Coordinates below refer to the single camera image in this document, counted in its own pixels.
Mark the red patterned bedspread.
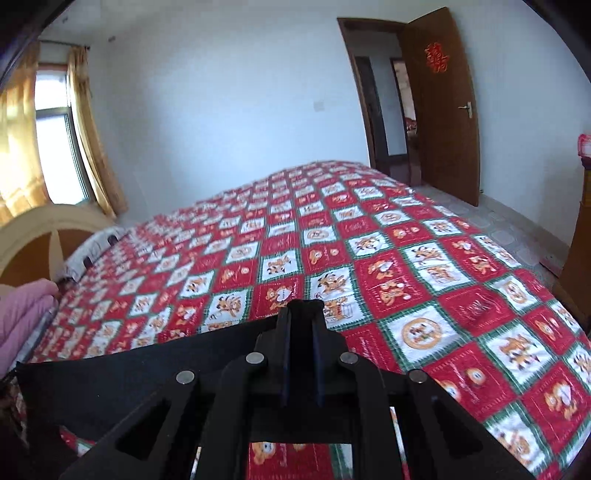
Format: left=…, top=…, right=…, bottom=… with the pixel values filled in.
left=30, top=161, right=590, bottom=479

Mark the white patterned pillow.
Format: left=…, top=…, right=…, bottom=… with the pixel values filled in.
left=58, top=226, right=127, bottom=282

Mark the pink folded blanket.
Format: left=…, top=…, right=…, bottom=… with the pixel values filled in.
left=1, top=278, right=59, bottom=376

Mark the beige wooden headboard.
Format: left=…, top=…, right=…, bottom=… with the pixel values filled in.
left=1, top=204, right=115, bottom=287

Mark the brown wooden door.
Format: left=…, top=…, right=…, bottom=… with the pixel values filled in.
left=401, top=7, right=481, bottom=206

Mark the window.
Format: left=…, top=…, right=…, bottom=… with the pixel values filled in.
left=35, top=63, right=95, bottom=205

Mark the yellow left curtain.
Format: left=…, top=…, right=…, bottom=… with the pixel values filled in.
left=0, top=41, right=50, bottom=224

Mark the yellow curtain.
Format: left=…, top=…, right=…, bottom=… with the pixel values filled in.
left=66, top=46, right=128, bottom=219
left=0, top=41, right=50, bottom=224

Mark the red plaid cloth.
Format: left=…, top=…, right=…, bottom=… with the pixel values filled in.
left=577, top=134, right=591, bottom=170

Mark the red door decoration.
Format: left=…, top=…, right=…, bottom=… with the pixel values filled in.
left=425, top=42, right=450, bottom=74

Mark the yellow right curtain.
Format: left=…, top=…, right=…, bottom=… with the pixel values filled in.
left=66, top=46, right=128, bottom=219

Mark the silver door handle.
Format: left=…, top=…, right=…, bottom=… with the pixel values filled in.
left=459, top=101, right=475, bottom=120

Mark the brown door frame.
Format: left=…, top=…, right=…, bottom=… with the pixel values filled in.
left=338, top=17, right=422, bottom=186

